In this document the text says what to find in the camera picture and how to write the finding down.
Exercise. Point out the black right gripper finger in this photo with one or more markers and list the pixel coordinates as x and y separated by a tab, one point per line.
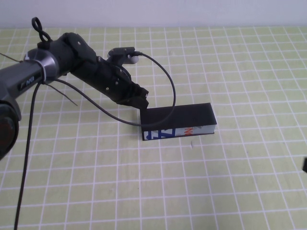
304	165

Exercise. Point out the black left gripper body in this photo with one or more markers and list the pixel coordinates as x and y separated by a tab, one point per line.
105	79

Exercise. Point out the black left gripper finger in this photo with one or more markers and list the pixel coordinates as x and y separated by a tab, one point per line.
140	92
138	103

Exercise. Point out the black glasses case printed side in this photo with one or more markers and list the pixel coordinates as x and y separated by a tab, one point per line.
187	116

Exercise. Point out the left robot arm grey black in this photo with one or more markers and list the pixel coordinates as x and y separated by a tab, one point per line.
24	76

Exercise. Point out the black zip tie tail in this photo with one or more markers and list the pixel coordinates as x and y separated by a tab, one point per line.
9	58
64	94

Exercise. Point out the white zip tie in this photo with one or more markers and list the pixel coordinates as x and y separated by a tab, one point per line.
43	72

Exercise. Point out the green white-grid tablecloth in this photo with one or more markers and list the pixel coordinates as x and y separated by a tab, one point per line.
216	179

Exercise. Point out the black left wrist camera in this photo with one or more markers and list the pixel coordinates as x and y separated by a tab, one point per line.
120	51

